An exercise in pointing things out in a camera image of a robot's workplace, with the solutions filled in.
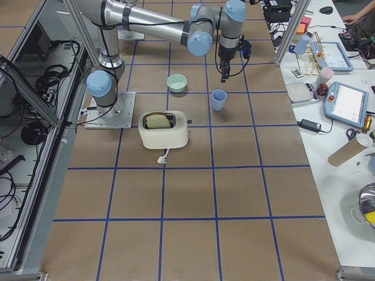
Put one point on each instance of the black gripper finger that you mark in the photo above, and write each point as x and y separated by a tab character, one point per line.
223	69
227	69

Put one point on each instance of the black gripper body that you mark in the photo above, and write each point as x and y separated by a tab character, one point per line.
225	54

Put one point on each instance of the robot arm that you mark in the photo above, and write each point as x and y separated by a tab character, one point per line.
196	34

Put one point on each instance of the green bowl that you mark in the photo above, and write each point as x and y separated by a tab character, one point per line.
176	83

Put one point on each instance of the light blue cup on rack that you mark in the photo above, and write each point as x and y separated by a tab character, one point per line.
302	45

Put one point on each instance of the toast slice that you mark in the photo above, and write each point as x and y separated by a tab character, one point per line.
157	121

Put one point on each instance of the grey kitchen scale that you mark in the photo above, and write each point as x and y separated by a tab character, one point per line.
302	94

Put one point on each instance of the cream toaster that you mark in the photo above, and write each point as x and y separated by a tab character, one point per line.
164	138

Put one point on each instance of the wooden rack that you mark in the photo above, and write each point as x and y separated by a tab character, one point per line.
306	62

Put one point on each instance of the black power adapter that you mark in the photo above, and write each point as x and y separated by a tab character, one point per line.
309	125

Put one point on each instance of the red apple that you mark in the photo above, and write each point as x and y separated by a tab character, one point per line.
322	89

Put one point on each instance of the pink cup on table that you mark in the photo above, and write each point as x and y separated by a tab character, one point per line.
324	76

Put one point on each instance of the teach pendant far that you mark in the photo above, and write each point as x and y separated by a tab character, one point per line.
331	55

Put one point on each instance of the teach pendant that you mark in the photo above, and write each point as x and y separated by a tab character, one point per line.
331	55
346	104

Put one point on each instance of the teach pendant near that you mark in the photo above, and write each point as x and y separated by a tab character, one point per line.
346	104

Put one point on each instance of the cardboard tube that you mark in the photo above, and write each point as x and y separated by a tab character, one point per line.
358	144

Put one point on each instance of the metal mixing bowl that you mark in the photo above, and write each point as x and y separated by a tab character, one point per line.
363	212

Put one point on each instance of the aluminium frame post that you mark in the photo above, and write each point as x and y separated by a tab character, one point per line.
298	13

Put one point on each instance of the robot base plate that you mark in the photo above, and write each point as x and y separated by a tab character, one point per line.
120	116

